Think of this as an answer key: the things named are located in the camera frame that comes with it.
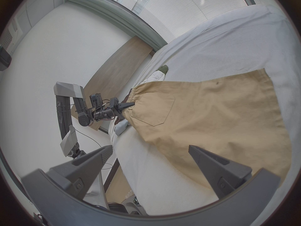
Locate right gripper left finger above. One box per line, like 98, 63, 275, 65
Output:
49, 145, 114, 198

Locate black cable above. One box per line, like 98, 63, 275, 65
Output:
76, 129, 114, 169

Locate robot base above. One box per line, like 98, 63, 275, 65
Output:
82, 171, 147, 215

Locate window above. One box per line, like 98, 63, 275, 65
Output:
76, 0, 257, 38

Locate cream white garment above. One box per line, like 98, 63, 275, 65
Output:
141, 71, 165, 85

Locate tan shorts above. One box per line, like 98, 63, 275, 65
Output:
122, 68, 292, 192

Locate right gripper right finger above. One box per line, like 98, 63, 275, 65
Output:
189, 145, 252, 199

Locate brown garment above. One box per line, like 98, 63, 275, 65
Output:
114, 95, 132, 126

